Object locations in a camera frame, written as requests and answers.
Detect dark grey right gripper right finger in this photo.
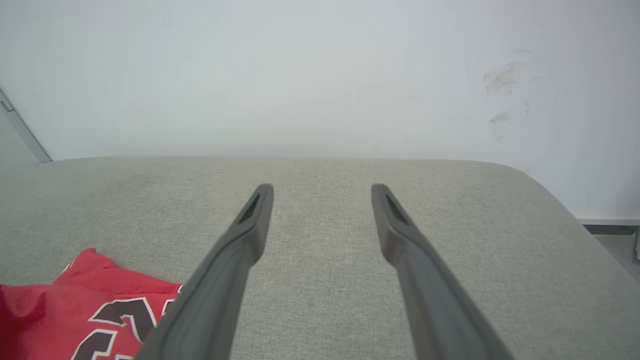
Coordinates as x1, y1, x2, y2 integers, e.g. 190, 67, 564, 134
370, 183, 514, 360

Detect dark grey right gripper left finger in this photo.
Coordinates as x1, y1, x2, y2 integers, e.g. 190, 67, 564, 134
135, 183, 275, 360

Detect red and white jersey garment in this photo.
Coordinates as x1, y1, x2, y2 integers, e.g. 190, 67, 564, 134
0, 247, 183, 360

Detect grey fabric sofa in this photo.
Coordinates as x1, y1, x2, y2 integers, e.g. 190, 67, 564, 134
0, 156, 640, 360

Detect dark grey baseboard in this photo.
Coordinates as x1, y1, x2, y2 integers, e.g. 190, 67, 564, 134
576, 217, 640, 236

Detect grey wall trim strip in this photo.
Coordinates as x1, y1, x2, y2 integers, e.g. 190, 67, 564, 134
0, 89, 52, 165

